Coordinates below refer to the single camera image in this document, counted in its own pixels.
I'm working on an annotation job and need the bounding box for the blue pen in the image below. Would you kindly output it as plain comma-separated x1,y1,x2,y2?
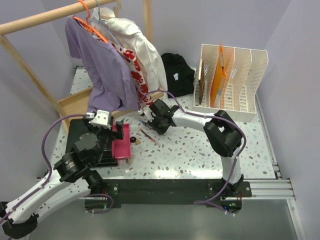
139,120,155,130

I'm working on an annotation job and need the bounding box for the wooden clothes rack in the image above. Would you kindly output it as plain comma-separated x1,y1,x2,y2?
0,0,168,136

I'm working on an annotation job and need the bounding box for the beige eraser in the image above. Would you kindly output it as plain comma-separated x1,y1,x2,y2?
126,155,136,166

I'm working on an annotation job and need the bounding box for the red white patterned garment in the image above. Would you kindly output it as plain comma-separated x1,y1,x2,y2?
111,42,149,100

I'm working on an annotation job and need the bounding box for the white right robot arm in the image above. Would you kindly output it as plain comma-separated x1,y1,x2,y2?
143,99,246,197

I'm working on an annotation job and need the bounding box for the aluminium rail frame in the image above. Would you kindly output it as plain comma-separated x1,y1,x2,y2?
248,162,296,200

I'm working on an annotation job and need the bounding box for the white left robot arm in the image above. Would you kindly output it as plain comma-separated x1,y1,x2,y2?
0,118,125,240

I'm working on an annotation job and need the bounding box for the purple t-shirt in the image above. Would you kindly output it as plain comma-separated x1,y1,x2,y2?
65,16,139,112

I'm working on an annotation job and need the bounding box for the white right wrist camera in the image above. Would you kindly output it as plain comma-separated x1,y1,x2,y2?
138,105,152,119

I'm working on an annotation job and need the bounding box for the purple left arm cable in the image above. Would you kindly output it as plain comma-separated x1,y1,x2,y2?
0,112,95,226

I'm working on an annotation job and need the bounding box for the black drawer organizer box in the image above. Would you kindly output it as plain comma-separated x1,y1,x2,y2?
65,118,119,167

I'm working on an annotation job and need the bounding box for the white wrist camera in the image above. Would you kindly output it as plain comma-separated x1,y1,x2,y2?
138,105,152,119
87,110,112,130

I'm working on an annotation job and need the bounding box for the light blue clothes hanger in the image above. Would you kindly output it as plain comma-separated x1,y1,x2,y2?
89,0,122,48

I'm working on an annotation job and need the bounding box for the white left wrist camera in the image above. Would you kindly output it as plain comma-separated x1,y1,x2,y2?
87,110,112,130

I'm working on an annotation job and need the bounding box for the cream file organizer rack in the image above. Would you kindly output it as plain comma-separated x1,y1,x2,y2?
193,44,269,122

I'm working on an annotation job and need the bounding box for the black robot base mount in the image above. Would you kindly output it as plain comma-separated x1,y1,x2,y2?
83,171,252,213

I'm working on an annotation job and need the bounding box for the pink drawer tray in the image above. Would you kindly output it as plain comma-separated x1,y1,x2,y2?
112,123,132,162

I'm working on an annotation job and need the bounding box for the orange clothes hanger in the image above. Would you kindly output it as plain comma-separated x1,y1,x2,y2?
73,0,109,43

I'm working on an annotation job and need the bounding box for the orange folder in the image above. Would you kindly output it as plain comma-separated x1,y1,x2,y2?
209,42,235,108

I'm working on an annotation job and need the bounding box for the black folded garment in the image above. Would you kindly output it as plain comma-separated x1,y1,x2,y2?
161,53,195,98

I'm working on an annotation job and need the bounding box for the Three Days To See book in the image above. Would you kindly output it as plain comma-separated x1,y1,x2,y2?
193,58,206,107

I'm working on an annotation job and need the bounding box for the white shirt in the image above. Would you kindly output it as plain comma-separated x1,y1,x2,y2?
91,7,168,91

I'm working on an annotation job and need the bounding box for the red pen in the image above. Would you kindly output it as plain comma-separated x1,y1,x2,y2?
139,128,160,146

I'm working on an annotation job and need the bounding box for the wooden clothes hanger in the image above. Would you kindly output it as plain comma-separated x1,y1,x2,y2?
112,0,122,18

